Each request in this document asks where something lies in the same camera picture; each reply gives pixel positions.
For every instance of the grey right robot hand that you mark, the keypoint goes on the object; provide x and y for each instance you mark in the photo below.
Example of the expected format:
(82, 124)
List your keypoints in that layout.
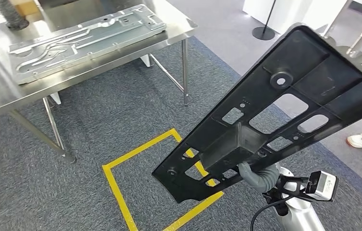
(263, 181)

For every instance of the black plastic panel part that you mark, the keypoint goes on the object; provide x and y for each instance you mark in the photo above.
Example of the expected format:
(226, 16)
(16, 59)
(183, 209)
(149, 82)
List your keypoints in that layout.
(311, 63)

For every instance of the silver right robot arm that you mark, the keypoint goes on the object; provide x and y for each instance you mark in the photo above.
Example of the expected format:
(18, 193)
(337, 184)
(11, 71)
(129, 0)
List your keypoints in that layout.
(298, 213)

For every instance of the yellow floor tape square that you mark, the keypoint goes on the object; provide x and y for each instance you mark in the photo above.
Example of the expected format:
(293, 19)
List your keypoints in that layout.
(117, 191)

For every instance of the white display plinth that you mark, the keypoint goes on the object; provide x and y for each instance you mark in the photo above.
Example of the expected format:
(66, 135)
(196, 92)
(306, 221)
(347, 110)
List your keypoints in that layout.
(295, 12)

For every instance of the stamped grey metal plate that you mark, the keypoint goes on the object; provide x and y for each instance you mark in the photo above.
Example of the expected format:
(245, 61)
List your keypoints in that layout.
(88, 44)

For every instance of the cardboard box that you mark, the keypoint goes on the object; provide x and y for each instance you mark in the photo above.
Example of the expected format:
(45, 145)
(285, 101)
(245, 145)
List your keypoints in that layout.
(28, 6)

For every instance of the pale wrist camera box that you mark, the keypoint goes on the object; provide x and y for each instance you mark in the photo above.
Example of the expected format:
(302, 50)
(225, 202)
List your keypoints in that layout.
(322, 186)

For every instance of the black stanchion post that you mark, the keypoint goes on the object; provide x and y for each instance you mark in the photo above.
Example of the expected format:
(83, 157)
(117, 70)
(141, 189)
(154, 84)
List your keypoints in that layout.
(263, 33)

